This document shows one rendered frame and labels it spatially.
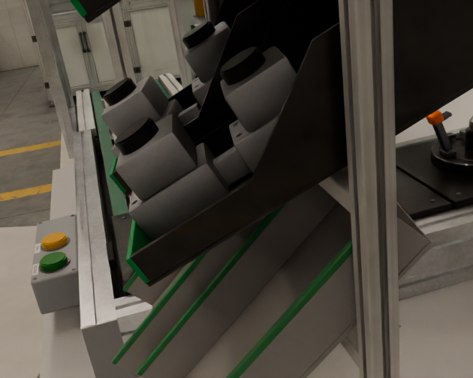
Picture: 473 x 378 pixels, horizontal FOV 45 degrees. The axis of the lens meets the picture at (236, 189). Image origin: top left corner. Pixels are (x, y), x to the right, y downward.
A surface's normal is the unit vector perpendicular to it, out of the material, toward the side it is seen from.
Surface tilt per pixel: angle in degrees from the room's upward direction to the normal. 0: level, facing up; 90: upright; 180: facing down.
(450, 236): 90
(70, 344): 0
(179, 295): 90
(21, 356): 0
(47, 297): 90
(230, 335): 45
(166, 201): 90
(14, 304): 0
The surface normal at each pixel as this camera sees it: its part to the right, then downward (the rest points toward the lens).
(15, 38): 0.18, 0.38
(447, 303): -0.13, -0.91
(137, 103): -0.06, 0.49
